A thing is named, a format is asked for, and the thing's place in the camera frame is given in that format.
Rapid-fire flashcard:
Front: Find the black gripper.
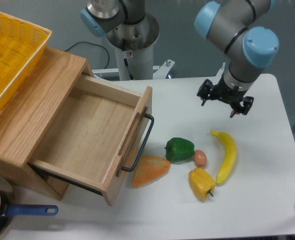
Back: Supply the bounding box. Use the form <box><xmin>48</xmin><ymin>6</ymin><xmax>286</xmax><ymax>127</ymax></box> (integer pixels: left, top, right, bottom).
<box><xmin>196</xmin><ymin>76</ymin><xmax>254</xmax><ymax>118</ymax></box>

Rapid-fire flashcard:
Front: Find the yellow banana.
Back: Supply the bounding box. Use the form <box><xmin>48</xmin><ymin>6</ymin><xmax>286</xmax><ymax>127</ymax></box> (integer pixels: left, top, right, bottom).
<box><xmin>210</xmin><ymin>130</ymin><xmax>237</xmax><ymax>185</ymax></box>

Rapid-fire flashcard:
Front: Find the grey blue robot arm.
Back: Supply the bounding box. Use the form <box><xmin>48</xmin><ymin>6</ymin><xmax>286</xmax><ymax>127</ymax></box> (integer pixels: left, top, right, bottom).
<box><xmin>80</xmin><ymin>0</ymin><xmax>280</xmax><ymax>115</ymax></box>

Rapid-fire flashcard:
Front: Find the brown egg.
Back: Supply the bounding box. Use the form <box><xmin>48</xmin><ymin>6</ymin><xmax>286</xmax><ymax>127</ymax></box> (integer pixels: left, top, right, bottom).
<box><xmin>193</xmin><ymin>149</ymin><xmax>207</xmax><ymax>167</ymax></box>

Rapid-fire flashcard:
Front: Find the green bell pepper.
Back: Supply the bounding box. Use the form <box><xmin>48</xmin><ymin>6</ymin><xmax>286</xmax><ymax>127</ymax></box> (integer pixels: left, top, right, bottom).
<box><xmin>164</xmin><ymin>137</ymin><xmax>195</xmax><ymax>163</ymax></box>

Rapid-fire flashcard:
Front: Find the yellow bell pepper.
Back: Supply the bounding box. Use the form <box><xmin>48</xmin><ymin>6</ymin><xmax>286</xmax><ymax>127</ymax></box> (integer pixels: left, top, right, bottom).
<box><xmin>188</xmin><ymin>167</ymin><xmax>216</xmax><ymax>201</ymax></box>

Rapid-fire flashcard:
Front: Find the orange triangular sandwich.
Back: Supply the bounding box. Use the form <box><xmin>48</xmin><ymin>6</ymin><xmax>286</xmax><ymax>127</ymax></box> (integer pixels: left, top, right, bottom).
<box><xmin>131</xmin><ymin>154</ymin><xmax>171</xmax><ymax>188</ymax></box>

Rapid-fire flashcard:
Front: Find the wooden drawer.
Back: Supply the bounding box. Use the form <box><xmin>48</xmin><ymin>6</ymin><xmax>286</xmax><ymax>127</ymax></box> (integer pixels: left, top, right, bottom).
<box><xmin>28</xmin><ymin>75</ymin><xmax>153</xmax><ymax>205</ymax></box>

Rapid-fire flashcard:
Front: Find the yellow plastic basket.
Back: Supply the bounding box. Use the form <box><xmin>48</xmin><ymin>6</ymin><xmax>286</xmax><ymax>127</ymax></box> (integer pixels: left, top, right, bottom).
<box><xmin>0</xmin><ymin>12</ymin><xmax>52</xmax><ymax>112</ymax></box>

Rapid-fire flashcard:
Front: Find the wooden cabinet box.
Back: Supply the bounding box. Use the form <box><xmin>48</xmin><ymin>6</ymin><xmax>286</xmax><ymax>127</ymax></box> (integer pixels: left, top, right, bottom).
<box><xmin>0</xmin><ymin>47</ymin><xmax>93</xmax><ymax>200</ymax></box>

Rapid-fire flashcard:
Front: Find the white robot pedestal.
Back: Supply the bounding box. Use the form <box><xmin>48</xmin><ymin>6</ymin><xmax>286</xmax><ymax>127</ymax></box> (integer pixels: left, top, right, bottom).
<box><xmin>106</xmin><ymin>13</ymin><xmax>160</xmax><ymax>81</ymax></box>

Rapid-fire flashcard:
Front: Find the black metal drawer handle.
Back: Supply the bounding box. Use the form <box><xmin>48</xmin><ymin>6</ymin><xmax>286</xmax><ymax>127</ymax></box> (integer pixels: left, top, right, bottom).
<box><xmin>121</xmin><ymin>113</ymin><xmax>155</xmax><ymax>173</ymax></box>

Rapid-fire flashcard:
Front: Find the black cable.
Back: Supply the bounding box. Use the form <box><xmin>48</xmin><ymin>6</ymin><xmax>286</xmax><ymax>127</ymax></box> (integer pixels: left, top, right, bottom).
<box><xmin>64</xmin><ymin>41</ymin><xmax>110</xmax><ymax>70</ymax></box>

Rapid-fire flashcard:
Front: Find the blue handled frying pan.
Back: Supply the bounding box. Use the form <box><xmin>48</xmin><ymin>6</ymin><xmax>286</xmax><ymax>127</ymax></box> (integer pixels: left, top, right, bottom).
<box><xmin>0</xmin><ymin>190</ymin><xmax>59</xmax><ymax>233</ymax></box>

